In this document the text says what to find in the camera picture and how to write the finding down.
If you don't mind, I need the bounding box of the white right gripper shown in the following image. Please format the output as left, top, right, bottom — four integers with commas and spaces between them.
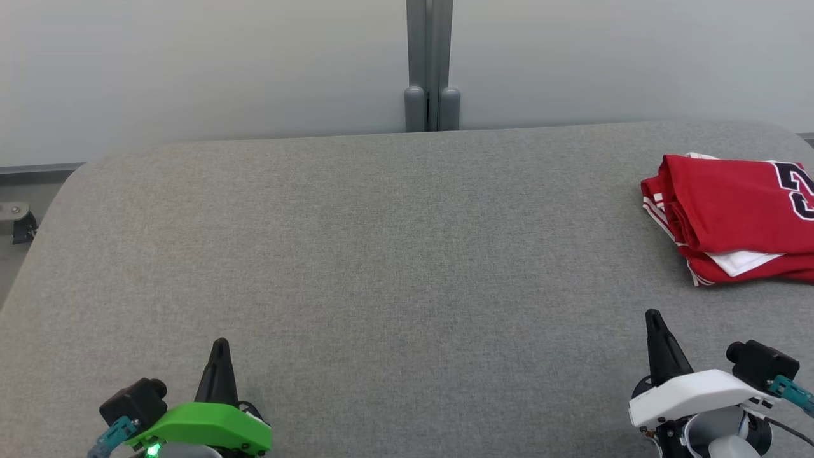
628, 309, 780, 429

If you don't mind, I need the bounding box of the grey metal bracket with caster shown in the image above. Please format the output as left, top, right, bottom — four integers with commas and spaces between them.
0, 202, 38, 246

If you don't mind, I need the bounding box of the grey double partition post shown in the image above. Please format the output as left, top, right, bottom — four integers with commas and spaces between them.
404, 0, 461, 132

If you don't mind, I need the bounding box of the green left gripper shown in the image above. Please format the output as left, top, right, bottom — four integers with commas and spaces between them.
124, 337, 273, 457

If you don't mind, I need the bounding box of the red garment with white band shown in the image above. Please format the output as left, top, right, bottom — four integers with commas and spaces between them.
640, 151, 814, 287

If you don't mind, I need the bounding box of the left arm black cable teal plug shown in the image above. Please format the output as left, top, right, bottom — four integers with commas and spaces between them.
88, 417, 138, 458

